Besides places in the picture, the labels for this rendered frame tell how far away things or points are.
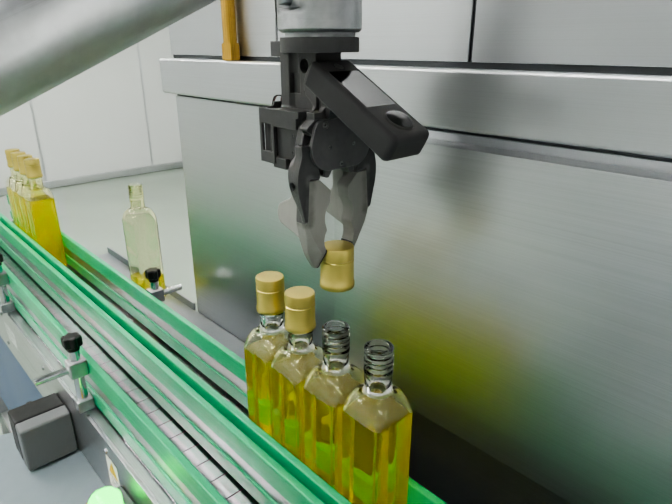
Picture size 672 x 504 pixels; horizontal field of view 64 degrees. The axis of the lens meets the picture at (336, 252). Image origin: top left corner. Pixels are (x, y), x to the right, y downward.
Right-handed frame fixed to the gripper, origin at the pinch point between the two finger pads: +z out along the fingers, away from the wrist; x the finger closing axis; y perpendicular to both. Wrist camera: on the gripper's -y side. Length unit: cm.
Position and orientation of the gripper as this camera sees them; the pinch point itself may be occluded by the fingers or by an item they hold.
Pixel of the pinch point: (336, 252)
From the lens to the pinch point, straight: 54.0
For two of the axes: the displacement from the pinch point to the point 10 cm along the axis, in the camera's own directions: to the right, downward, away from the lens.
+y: -6.7, -2.7, 6.9
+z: 0.0, 9.3, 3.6
